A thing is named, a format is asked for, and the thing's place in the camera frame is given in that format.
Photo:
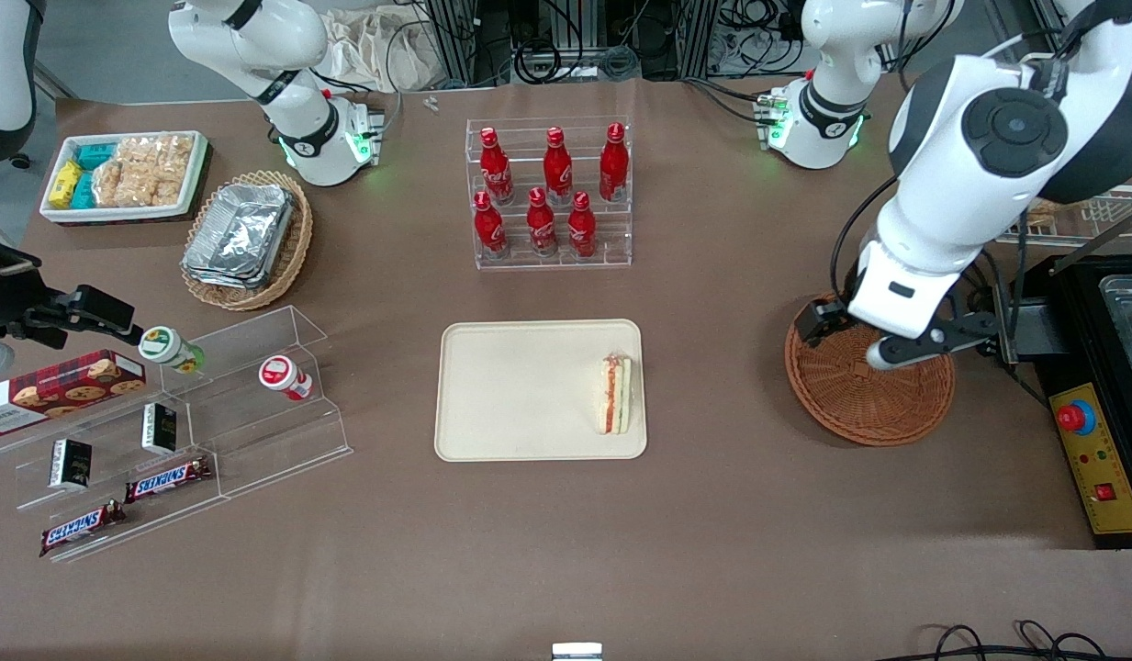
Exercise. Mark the beige plastic serving tray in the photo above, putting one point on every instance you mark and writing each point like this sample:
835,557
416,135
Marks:
529,390

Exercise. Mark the yellow snack box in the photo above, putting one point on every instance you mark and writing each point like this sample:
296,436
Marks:
65,184

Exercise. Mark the dark grey equipment box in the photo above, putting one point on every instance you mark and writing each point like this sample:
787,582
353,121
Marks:
1038,330

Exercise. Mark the black cooktop unit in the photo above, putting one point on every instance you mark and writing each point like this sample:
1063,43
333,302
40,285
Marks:
1080,312

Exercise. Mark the clear acrylic bottle rack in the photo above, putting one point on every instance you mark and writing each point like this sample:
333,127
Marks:
611,234

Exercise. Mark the stainless steel pan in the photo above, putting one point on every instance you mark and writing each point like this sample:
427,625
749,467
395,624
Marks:
1130,321

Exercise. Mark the oval light wicker basket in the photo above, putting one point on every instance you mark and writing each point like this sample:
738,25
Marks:
290,257

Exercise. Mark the red capped small bottle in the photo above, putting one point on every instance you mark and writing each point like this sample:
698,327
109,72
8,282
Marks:
281,375

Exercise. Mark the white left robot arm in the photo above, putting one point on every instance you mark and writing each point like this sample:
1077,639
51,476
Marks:
969,165

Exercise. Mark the small black white box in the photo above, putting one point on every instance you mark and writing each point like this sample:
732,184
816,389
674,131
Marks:
70,464
159,429

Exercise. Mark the crumpled beige bag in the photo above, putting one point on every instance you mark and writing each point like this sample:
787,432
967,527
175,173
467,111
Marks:
373,50

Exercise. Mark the silver metal bracket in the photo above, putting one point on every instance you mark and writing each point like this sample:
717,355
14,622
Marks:
577,652

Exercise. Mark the clear acrylic stepped shelf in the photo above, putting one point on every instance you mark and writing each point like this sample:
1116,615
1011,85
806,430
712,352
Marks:
272,441
116,477

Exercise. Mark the triangular sandwich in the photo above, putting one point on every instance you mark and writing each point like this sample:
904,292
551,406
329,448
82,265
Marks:
616,399

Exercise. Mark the aluminium foil container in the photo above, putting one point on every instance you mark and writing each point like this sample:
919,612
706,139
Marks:
244,225
226,281

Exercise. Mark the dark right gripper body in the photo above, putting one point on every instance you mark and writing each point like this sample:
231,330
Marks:
4,292

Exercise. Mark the clear rice cracker bag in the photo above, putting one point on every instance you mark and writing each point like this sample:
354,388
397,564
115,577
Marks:
120,186
169,184
157,149

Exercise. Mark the aluminium frame post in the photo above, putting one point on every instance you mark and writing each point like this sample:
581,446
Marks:
455,37
699,37

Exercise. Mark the white rectangular snack tray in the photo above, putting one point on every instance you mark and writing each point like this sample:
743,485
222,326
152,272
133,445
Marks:
61,214

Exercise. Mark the teal snack box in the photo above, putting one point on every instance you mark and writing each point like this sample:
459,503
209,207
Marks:
97,156
84,191

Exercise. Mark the bagged fried snack pack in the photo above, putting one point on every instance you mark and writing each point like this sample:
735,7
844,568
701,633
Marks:
1043,214

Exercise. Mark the green capped small bottle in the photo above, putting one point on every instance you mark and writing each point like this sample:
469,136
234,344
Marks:
166,347

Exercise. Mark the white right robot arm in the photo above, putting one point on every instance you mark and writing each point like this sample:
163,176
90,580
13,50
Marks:
253,37

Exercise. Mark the red tartan cookie box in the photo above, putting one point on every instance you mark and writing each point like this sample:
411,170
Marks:
61,390

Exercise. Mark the round brown wicker basket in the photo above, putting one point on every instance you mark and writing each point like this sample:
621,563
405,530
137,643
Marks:
859,404

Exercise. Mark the yellow emergency stop control box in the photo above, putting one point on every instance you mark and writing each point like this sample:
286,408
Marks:
1107,459

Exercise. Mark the red cola bottle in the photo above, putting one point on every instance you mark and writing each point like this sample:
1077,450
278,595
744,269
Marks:
613,165
488,228
541,225
495,170
581,228
556,167

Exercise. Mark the snickers chocolate bar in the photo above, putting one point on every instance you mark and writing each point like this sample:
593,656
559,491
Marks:
79,528
166,479

